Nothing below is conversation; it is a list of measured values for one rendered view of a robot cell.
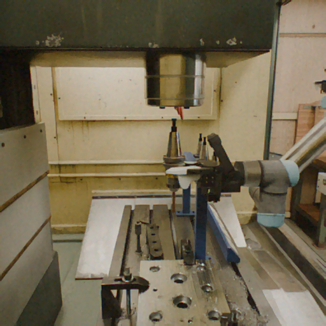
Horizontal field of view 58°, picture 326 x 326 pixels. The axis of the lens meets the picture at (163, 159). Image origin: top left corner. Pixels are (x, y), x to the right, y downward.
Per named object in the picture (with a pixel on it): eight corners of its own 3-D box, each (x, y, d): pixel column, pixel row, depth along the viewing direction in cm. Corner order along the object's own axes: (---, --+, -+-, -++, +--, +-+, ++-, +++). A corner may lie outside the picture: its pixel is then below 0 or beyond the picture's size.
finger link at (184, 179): (169, 191, 77) (201, 189, 80) (169, 170, 76) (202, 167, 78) (165, 188, 80) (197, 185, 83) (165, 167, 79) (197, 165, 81)
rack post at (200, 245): (211, 258, 112) (214, 183, 106) (214, 266, 107) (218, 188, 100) (185, 258, 112) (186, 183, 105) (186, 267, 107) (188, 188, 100)
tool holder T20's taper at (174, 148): (166, 154, 83) (166, 130, 82) (181, 154, 83) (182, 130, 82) (165, 157, 79) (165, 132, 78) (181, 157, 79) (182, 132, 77)
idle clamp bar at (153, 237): (156, 237, 128) (156, 223, 127) (164, 272, 103) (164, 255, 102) (145, 237, 128) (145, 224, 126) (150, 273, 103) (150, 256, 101)
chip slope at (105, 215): (229, 230, 196) (231, 192, 191) (270, 303, 128) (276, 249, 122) (94, 232, 193) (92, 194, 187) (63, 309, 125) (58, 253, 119)
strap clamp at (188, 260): (189, 267, 106) (190, 228, 103) (194, 290, 94) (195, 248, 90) (180, 267, 106) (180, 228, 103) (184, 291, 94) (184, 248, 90)
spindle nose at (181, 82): (147, 104, 86) (146, 61, 84) (202, 104, 85) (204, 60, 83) (140, 107, 71) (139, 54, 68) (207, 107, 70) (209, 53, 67)
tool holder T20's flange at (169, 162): (163, 162, 85) (163, 153, 84) (184, 162, 85) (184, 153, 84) (162, 167, 79) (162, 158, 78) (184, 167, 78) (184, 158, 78)
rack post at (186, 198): (195, 212, 155) (196, 156, 148) (196, 216, 150) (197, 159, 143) (176, 212, 155) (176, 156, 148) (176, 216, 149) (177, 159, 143)
